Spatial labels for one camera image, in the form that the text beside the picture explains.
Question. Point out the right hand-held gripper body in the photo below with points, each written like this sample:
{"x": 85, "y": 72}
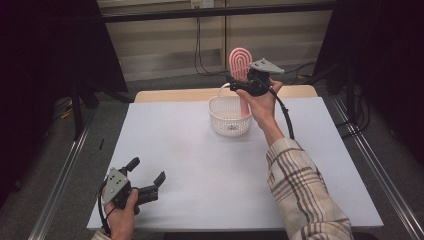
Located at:
{"x": 263, "y": 66}

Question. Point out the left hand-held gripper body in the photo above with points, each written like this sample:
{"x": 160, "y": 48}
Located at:
{"x": 115, "y": 186}

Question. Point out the pink hairbrush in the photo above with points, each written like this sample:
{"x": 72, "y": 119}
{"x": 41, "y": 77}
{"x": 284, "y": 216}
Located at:
{"x": 239, "y": 63}

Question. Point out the white plastic basket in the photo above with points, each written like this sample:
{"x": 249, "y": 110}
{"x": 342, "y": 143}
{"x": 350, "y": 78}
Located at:
{"x": 226, "y": 125}

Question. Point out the person's right hand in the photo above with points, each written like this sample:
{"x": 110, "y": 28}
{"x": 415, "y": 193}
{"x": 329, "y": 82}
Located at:
{"x": 265, "y": 108}

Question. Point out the person's left hand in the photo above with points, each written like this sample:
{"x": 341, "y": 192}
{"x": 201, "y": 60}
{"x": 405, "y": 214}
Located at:
{"x": 121, "y": 221}

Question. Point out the white table mat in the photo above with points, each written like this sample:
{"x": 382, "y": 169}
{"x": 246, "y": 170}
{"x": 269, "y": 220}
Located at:
{"x": 186, "y": 160}

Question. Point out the small black floor piece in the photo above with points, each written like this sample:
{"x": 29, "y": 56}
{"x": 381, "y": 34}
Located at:
{"x": 101, "y": 144}

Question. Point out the wooden table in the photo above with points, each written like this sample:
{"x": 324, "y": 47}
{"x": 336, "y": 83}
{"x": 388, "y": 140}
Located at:
{"x": 173, "y": 95}

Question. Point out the black metal stand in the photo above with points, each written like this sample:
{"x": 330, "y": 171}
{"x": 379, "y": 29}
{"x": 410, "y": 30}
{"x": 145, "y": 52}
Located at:
{"x": 77, "y": 113}

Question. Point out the black curtain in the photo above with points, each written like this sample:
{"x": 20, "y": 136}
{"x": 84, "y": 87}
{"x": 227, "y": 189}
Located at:
{"x": 40, "y": 66}
{"x": 383, "y": 50}

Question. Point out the metal floor rail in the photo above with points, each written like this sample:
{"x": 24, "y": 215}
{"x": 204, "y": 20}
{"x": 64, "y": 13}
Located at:
{"x": 61, "y": 180}
{"x": 380, "y": 166}

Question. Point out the white wall socket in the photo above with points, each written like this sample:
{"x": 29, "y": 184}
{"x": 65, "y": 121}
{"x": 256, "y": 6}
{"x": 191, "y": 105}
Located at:
{"x": 202, "y": 3}

